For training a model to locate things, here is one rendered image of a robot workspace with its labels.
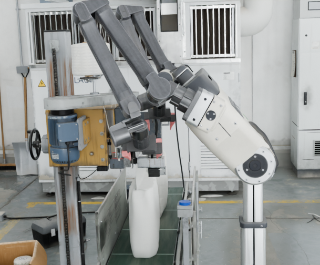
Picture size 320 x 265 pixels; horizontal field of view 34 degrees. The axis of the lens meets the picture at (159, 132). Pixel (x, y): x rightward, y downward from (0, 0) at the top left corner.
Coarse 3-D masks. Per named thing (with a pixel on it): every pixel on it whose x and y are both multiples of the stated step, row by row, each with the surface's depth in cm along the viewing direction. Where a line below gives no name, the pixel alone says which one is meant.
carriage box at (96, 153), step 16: (48, 112) 281; (80, 112) 280; (96, 112) 280; (112, 112) 301; (96, 128) 281; (48, 144) 284; (96, 144) 283; (112, 144) 299; (80, 160) 285; (96, 160) 284
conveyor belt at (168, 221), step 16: (176, 192) 452; (176, 208) 410; (128, 224) 379; (160, 224) 377; (176, 224) 376; (128, 240) 348; (160, 240) 346; (112, 256) 324; (128, 256) 323; (160, 256) 322
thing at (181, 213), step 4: (192, 204) 275; (180, 208) 271; (184, 208) 270; (188, 208) 270; (192, 208) 277; (180, 212) 271; (184, 212) 271; (188, 212) 271; (192, 212) 275; (180, 216) 271; (184, 216) 271; (188, 216) 271
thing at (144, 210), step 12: (144, 168) 342; (144, 180) 326; (156, 180) 342; (132, 192) 312; (144, 192) 311; (156, 192) 329; (132, 204) 312; (144, 204) 311; (156, 204) 322; (132, 216) 314; (144, 216) 312; (156, 216) 323; (132, 228) 315; (144, 228) 313; (156, 228) 318; (132, 240) 317; (144, 240) 314; (156, 240) 319; (132, 252) 321; (144, 252) 316; (156, 252) 323
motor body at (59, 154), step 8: (48, 120) 265; (56, 120) 262; (64, 120) 262; (72, 120) 264; (48, 128) 266; (56, 136) 264; (56, 144) 265; (64, 144) 264; (72, 144) 266; (56, 152) 264; (64, 152) 264; (72, 152) 265; (56, 160) 265; (64, 160) 265; (72, 160) 266
